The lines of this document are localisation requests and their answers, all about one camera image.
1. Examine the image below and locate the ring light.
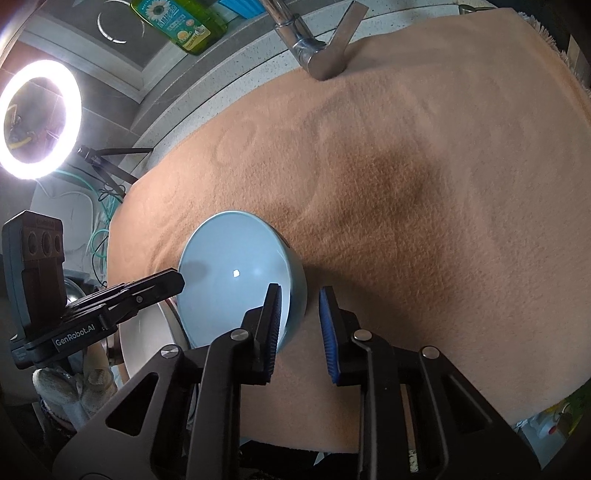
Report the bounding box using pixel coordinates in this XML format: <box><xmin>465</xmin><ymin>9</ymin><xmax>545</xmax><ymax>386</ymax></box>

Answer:
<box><xmin>0</xmin><ymin>59</ymin><xmax>84</xmax><ymax>180</ymax></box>

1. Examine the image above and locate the blue cup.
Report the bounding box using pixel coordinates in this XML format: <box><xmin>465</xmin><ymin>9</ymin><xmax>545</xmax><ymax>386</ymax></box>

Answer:
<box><xmin>217</xmin><ymin>0</ymin><xmax>269</xmax><ymax>18</ymax></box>

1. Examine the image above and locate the steel pot lid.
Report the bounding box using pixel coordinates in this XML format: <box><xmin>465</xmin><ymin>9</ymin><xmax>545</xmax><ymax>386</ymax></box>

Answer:
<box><xmin>62</xmin><ymin>274</ymin><xmax>100</xmax><ymax>308</ymax></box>

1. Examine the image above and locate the green bottle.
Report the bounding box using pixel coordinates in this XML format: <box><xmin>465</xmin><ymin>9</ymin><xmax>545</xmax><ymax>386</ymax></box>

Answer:
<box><xmin>130</xmin><ymin>0</ymin><xmax>229</xmax><ymax>57</ymax></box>

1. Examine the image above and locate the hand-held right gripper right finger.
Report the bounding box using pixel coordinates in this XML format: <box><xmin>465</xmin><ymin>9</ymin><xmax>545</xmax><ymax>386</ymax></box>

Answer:
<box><xmin>318</xmin><ymin>285</ymin><xmax>541</xmax><ymax>480</ymax></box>

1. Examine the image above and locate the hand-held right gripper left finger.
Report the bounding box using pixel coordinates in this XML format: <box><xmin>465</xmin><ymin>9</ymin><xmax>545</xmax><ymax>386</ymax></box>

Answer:
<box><xmin>53</xmin><ymin>283</ymin><xmax>283</xmax><ymax>480</ymax></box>

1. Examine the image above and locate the tan blanket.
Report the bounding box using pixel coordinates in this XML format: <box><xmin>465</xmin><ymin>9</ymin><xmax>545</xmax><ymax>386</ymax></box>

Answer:
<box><xmin>108</xmin><ymin>7</ymin><xmax>591</xmax><ymax>455</ymax></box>

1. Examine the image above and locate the person's left hand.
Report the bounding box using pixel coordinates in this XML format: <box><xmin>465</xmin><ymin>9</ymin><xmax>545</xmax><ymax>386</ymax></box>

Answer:
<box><xmin>32</xmin><ymin>342</ymin><xmax>116</xmax><ymax>430</ymax></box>

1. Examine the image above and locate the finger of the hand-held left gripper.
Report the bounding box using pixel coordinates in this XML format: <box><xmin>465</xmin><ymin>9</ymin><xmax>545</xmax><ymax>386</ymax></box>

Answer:
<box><xmin>98</xmin><ymin>270</ymin><xmax>185</xmax><ymax>326</ymax></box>

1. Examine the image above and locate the teal cable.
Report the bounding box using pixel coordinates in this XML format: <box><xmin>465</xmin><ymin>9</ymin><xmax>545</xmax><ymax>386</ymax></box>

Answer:
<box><xmin>60</xmin><ymin>171</ymin><xmax>125</xmax><ymax>259</ymax></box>

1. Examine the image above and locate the plain white plate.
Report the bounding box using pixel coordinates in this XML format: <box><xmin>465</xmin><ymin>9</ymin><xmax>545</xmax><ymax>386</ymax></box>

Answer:
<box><xmin>117</xmin><ymin>295</ymin><xmax>190</xmax><ymax>384</ymax></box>

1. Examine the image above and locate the light blue bowl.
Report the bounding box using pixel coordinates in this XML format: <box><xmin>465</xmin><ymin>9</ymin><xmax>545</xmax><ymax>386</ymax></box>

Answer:
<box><xmin>178</xmin><ymin>210</ymin><xmax>308</xmax><ymax>356</ymax></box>

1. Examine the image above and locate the white printed container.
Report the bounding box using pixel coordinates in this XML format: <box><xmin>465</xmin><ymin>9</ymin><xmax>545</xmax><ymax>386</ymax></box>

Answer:
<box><xmin>512</xmin><ymin>388</ymin><xmax>587</xmax><ymax>462</ymax></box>

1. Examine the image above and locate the steel faucet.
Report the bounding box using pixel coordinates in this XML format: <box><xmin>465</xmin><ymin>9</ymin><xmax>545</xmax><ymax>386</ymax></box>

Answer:
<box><xmin>263</xmin><ymin>0</ymin><xmax>370</xmax><ymax>80</ymax></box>

